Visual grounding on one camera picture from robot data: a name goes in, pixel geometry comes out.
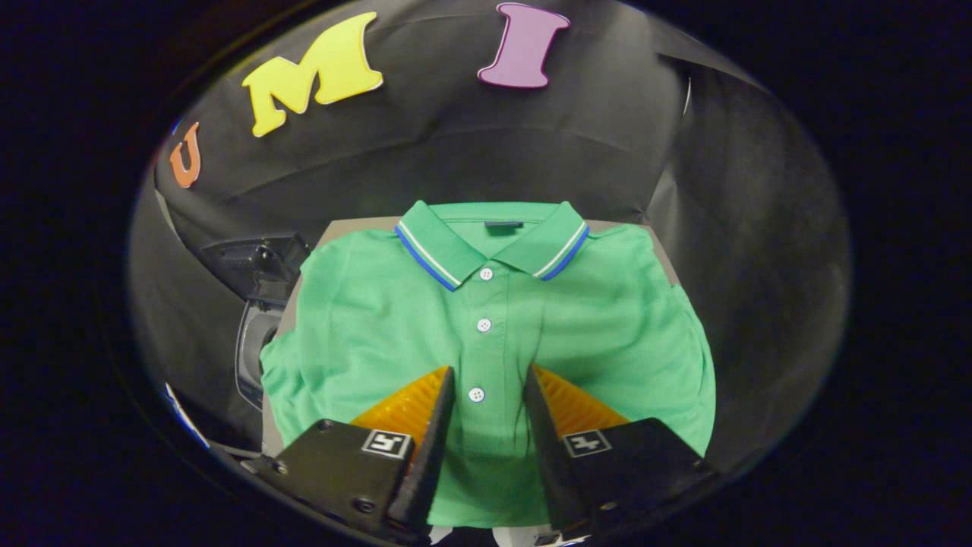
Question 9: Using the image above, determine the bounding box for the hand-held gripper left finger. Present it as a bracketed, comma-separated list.
[243, 365, 456, 544]

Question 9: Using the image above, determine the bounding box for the dark washing machine lid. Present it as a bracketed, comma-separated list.
[201, 233, 312, 301]

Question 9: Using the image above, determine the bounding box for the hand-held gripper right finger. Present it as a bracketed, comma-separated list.
[522, 363, 721, 542]

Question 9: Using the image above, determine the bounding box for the beige cabinet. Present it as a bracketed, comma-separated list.
[260, 217, 680, 457]

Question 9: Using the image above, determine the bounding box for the green polo shirt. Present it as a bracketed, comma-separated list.
[260, 201, 717, 529]

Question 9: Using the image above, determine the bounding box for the black backdrop cloth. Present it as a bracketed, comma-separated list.
[128, 0, 851, 472]

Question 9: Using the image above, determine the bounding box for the blue white object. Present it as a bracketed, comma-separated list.
[163, 382, 210, 449]

